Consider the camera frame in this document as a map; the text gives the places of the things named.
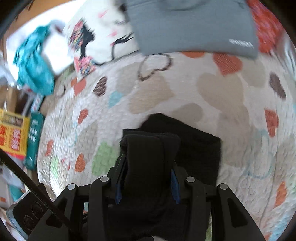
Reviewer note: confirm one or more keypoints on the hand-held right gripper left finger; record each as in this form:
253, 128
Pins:
119, 190

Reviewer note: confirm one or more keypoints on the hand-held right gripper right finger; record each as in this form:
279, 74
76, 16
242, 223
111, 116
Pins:
175, 187

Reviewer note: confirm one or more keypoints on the black pants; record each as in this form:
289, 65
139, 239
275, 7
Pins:
148, 157

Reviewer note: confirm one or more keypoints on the heart print quilt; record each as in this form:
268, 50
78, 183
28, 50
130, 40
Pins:
208, 97

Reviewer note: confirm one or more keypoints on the dark smartphone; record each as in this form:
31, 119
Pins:
25, 215

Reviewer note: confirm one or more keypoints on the green box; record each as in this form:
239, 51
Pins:
34, 139

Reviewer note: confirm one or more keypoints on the yellow box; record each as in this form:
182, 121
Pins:
13, 136

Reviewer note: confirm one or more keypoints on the brown cardboard box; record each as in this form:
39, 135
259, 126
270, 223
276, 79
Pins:
9, 97

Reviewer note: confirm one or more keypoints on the floral silhouette printed pillow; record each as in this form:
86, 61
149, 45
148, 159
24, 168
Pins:
104, 46

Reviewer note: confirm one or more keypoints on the teal star print cloth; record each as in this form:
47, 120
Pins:
34, 71

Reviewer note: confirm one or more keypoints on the white pillow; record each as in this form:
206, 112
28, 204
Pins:
55, 53

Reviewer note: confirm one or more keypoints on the grey laptop bag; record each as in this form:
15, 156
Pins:
189, 32

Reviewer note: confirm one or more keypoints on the white blanket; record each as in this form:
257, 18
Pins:
290, 58

